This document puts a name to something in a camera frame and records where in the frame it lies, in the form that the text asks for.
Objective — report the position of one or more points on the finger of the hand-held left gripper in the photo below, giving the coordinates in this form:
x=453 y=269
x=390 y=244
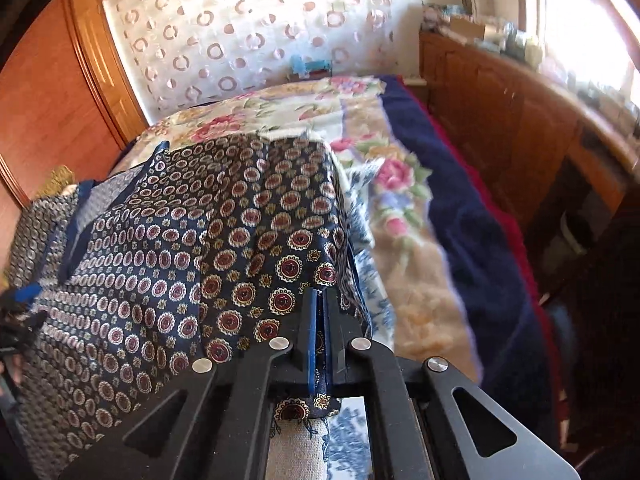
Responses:
x=15 y=330
x=26 y=293

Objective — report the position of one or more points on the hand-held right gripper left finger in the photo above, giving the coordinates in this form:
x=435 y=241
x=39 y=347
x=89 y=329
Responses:
x=312 y=345

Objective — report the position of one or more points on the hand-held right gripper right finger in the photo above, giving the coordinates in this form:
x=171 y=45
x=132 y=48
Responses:
x=334 y=340

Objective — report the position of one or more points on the navy medallion print garment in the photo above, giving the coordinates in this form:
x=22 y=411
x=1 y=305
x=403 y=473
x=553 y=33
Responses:
x=200 y=235

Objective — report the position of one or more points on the gold embroidered pillow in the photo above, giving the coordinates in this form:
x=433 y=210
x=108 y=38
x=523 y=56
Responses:
x=55 y=180

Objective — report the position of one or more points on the floral blanket with navy border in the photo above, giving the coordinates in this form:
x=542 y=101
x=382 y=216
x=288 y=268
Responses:
x=400 y=185

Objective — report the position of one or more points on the wooden wardrobe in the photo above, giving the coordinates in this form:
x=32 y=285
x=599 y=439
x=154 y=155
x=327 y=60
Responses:
x=55 y=95

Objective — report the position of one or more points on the red bedspread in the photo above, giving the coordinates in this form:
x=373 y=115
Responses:
x=520 y=240

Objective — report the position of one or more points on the white cylindrical container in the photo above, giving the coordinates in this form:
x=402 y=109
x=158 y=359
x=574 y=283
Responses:
x=574 y=232

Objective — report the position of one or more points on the dark chair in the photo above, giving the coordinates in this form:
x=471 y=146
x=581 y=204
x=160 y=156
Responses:
x=600 y=320

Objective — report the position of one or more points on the light blue plastic object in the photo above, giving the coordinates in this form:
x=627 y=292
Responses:
x=310 y=66

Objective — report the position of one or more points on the wooden cabinet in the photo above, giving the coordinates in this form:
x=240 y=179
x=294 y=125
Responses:
x=510 y=110

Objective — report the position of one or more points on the white circle pattern curtain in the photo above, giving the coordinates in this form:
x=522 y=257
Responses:
x=240 y=30

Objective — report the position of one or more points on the cardboard box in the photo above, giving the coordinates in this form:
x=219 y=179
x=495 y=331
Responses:
x=467 y=27

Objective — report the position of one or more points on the pile of small household items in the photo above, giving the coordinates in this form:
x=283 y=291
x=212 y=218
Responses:
x=530 y=45

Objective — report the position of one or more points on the window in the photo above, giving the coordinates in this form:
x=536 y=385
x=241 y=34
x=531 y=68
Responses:
x=585 y=25

